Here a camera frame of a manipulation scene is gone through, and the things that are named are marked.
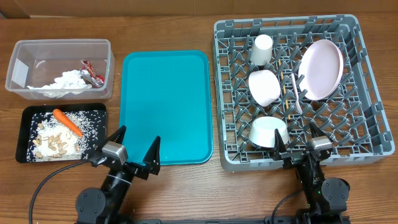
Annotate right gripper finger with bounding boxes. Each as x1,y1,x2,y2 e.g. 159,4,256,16
274,129,287,152
308,121,325,138

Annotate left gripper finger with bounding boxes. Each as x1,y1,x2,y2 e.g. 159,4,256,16
99,125,126,151
143,136,160,175

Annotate white bowl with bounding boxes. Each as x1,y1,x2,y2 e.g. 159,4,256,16
249,116,289,147

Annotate white plastic fork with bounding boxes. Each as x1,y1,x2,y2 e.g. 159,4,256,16
290,73,303,115

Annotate orange carrot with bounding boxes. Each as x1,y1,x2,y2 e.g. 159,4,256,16
53,109,83,138

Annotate large white plate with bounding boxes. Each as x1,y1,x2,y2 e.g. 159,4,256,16
298,39,343,101

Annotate peanuts and rice leftovers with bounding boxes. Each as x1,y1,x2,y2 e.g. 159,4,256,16
26,110,106,162

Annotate red snack wrapper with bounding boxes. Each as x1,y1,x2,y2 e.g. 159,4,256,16
80,60,105,88

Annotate white napkin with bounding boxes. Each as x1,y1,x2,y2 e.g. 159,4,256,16
28,70,93,98

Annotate wooden chopstick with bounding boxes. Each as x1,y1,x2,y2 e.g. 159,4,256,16
278,59,291,121

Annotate white paper cup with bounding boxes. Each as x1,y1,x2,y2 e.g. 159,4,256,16
249,34,273,66

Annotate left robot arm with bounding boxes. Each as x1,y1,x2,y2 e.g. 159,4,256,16
75,126,160,224

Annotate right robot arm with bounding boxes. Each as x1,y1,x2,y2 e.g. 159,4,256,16
264,122,351,224

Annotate grey dishwasher rack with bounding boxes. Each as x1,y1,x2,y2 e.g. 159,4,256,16
213,14,396,171

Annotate black tray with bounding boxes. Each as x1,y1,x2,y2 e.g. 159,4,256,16
16,103,107,163

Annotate teal serving tray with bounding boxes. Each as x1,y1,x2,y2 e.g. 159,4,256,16
119,50,213,166

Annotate clear plastic bin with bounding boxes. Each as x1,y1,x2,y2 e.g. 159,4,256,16
5,39,115,100

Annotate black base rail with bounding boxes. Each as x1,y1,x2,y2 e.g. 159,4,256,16
130,216,302,224

